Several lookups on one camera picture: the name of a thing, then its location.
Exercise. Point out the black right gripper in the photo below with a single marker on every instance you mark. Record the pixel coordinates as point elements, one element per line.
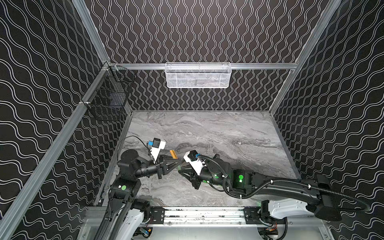
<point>194,173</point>

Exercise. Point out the black wire basket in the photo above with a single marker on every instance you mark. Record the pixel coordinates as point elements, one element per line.
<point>108,102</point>

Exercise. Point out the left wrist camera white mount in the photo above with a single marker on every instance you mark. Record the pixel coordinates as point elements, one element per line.
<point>156,145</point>

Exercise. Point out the aluminium corner frame post left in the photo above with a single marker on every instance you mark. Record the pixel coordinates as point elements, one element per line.
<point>91,29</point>

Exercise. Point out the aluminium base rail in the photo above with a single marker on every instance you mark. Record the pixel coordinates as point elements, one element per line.
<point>202,216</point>

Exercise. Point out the aluminium corner frame post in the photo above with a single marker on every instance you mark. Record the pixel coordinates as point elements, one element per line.
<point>314,37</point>
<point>91,29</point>

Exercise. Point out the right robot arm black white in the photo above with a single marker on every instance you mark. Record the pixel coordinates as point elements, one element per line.
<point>317,194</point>

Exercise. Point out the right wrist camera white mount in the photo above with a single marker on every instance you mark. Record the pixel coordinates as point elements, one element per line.
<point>191,157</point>

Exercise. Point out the aluminium back horizontal rail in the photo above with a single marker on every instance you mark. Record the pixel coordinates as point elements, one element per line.
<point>187,66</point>

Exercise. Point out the orange pen cap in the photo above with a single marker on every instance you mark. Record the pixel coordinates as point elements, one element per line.
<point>173,154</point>

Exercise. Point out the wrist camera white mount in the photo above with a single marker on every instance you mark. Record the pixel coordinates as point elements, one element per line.
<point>156,145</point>
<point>191,157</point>

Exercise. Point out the aluminium corner frame post right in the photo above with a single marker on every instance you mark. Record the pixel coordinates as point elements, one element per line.
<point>314,37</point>

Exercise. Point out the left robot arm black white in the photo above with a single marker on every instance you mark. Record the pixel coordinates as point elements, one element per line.
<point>125,213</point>

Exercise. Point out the aluminium horizontal rail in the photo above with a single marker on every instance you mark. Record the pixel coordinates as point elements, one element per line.
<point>20,205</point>
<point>187,66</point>

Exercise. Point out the white wire mesh basket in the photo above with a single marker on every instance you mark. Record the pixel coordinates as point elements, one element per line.
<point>218,78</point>

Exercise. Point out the aluminium left horizontal rail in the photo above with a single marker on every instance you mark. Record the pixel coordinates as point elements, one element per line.
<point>20,205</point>

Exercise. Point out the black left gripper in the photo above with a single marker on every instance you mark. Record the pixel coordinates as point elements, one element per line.
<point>160,167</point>

